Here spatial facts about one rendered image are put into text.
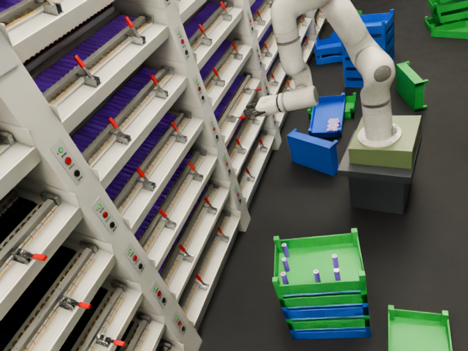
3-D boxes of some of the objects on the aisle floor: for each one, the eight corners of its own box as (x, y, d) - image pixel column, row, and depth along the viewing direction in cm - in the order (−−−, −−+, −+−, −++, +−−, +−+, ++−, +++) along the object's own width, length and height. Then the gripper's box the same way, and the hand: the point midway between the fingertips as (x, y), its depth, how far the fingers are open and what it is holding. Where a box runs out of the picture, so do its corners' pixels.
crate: (363, 290, 161) (362, 280, 157) (371, 338, 146) (370, 326, 141) (292, 295, 169) (288, 285, 164) (292, 340, 154) (289, 330, 149)
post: (202, 340, 164) (-185, -256, 56) (193, 362, 158) (-262, -263, 49) (163, 331, 172) (-240, -203, 64) (153, 352, 166) (-311, -202, 58)
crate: (333, 176, 219) (329, 148, 207) (292, 161, 239) (286, 135, 227) (341, 168, 222) (338, 140, 210) (300, 154, 242) (294, 127, 230)
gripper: (281, 120, 164) (243, 127, 173) (289, 99, 175) (253, 107, 184) (274, 106, 160) (236, 114, 169) (283, 85, 171) (247, 94, 180)
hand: (249, 110), depth 176 cm, fingers open, 3 cm apart
